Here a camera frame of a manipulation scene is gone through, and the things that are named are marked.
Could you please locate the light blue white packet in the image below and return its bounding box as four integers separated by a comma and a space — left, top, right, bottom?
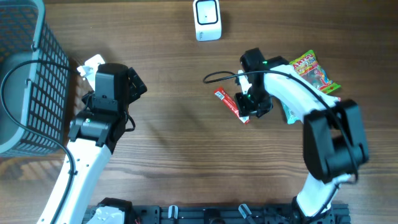
281, 102, 300, 124

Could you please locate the red snack bar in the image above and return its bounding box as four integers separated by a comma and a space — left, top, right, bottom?
214, 87, 250, 124

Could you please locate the green candy bag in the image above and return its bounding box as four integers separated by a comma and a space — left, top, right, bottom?
290, 50, 341, 94

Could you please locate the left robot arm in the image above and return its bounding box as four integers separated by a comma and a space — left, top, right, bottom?
38, 63, 147, 223

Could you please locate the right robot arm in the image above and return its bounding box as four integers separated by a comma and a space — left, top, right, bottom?
235, 48, 369, 222

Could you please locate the white barcode scanner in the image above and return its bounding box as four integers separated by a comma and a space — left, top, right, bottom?
192, 0, 222, 42

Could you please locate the grey plastic shopping basket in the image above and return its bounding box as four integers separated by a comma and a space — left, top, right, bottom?
1, 1, 70, 157

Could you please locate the right black cable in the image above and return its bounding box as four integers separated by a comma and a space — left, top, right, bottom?
202, 70, 360, 218

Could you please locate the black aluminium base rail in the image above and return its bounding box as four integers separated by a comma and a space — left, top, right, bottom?
82, 203, 351, 224

